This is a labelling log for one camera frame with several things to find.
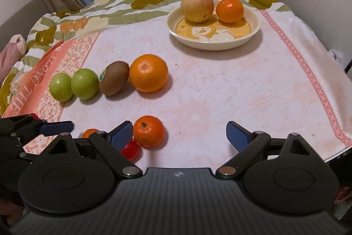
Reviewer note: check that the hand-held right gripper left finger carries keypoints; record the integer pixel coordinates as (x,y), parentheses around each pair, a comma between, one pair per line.
(122,135)

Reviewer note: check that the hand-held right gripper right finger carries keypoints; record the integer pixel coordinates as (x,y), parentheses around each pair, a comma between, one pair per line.
(238,135)

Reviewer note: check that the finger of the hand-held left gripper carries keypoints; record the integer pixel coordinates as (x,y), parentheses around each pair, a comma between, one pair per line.
(56,127)

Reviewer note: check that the red tomato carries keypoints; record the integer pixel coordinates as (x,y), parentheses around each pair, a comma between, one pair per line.
(133,151)

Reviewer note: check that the tangerine with green stem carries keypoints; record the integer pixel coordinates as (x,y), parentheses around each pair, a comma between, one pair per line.
(148,131)

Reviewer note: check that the small tangerine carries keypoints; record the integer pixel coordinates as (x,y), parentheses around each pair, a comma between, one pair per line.
(89,132)

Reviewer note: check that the green apple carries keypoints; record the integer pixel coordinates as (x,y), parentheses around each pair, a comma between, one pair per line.
(60,87)
(84,84)

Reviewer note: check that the brown kiwi with sticker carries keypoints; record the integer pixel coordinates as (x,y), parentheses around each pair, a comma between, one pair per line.
(114,79)

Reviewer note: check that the large orange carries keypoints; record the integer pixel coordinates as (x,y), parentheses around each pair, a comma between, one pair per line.
(148,74)

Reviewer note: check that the cream plate with yellow print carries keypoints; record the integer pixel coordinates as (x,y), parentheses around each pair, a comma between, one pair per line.
(214,41)

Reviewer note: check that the pink white printed towel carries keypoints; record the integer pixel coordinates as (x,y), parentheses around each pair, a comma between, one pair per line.
(220,86)

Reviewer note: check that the pink plush toy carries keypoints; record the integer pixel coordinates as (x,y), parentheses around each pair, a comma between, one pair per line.
(8,56)

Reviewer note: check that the grey upholstered headboard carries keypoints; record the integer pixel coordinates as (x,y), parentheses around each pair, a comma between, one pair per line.
(24,14)

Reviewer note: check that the white plastic bag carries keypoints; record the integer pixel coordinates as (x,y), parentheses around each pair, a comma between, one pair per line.
(335,57)

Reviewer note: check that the deep orange mandarin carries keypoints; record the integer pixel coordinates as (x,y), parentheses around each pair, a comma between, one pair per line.
(229,10)

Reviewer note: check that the red yellow apple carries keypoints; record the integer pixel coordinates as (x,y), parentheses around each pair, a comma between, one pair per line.
(196,8)

